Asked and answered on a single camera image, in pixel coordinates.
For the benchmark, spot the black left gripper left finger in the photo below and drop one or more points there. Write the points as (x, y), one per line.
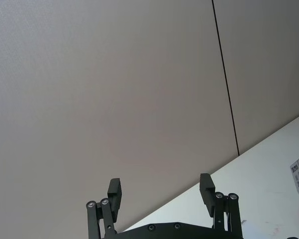
(109, 211)

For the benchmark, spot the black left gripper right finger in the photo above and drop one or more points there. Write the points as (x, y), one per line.
(207, 199)

